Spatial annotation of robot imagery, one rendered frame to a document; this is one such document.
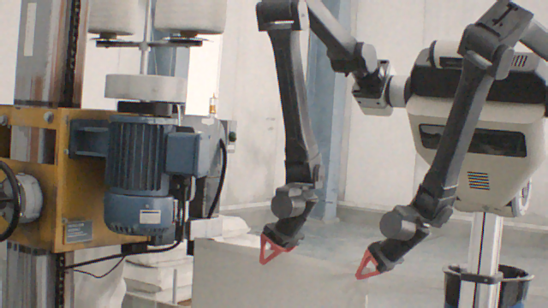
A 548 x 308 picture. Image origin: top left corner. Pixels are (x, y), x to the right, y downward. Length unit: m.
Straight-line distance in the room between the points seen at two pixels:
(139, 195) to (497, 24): 0.80
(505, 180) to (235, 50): 7.30
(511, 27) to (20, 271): 1.18
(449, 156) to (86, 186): 0.79
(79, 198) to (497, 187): 1.09
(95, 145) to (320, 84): 9.04
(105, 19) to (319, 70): 8.85
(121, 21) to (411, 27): 8.68
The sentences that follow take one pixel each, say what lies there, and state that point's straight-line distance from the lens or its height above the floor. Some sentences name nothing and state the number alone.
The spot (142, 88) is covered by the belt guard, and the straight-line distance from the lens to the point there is 1.61.
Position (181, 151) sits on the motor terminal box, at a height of 1.27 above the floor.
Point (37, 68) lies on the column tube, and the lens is 1.77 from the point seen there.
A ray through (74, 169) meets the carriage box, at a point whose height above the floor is 1.21.
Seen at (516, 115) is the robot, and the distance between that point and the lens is 2.02.
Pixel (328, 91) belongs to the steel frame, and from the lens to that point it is 10.61.
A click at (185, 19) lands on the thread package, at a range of 1.75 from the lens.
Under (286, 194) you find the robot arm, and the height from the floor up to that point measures 1.18.
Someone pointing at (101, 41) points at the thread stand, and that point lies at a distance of 1.98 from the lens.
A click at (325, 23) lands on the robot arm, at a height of 1.58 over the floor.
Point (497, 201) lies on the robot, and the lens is 2.20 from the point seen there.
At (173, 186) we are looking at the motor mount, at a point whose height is 1.19.
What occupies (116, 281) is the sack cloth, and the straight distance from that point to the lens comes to 2.22.
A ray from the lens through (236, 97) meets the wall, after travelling 9.30.
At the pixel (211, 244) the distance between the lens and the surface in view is 2.01.
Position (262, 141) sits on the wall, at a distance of 9.82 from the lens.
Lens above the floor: 1.35
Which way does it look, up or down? 3 degrees down
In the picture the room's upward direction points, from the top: 4 degrees clockwise
